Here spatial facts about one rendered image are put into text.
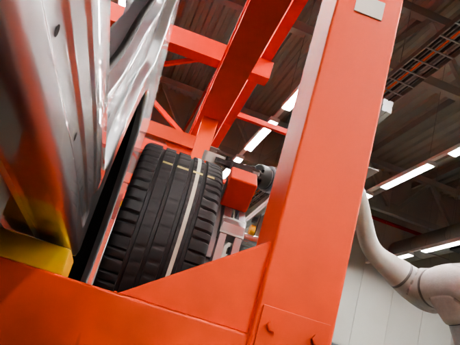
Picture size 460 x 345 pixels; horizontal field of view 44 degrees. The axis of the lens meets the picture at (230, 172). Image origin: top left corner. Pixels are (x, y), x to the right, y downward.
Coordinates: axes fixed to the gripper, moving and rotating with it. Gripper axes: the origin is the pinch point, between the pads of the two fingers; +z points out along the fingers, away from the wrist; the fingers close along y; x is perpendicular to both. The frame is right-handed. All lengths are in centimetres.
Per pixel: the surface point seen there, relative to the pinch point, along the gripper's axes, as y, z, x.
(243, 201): -20.5, -1.3, -9.3
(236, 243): -26.9, 0.8, -20.0
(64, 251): -46, 49, -29
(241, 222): -23.8, -0.8, -14.5
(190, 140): 358, -173, 32
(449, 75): 654, -836, 379
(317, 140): -54, 8, 8
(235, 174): -19.4, 3.0, -3.3
